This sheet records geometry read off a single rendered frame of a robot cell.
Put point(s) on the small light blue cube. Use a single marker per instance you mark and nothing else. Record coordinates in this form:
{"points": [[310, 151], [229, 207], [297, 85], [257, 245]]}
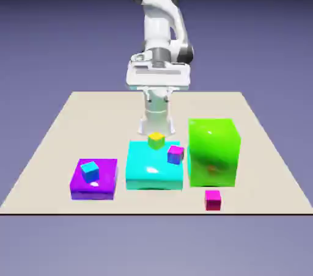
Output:
{"points": [[90, 172]]}

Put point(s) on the small purple cube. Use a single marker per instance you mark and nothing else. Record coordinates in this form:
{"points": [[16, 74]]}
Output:
{"points": [[175, 155]]}

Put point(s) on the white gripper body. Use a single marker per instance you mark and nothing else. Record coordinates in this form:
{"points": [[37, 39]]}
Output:
{"points": [[158, 78]]}

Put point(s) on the small magenta cube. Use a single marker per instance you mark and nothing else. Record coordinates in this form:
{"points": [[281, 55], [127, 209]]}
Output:
{"points": [[213, 200]]}

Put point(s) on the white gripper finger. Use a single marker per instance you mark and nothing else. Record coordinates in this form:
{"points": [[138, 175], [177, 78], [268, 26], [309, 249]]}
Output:
{"points": [[148, 96], [167, 96]]}

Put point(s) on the large green box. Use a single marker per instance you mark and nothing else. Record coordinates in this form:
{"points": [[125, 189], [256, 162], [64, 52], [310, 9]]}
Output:
{"points": [[212, 151]]}

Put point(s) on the small yellow cube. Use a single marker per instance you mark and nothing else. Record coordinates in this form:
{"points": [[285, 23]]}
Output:
{"points": [[156, 141]]}

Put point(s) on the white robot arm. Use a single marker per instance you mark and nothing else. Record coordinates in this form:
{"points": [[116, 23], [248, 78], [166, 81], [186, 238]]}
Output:
{"points": [[156, 24]]}

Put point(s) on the large purple box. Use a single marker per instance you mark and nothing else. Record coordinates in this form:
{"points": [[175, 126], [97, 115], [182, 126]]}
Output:
{"points": [[105, 178]]}

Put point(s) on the large cyan box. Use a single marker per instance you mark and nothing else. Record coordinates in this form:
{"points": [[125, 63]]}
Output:
{"points": [[146, 171]]}

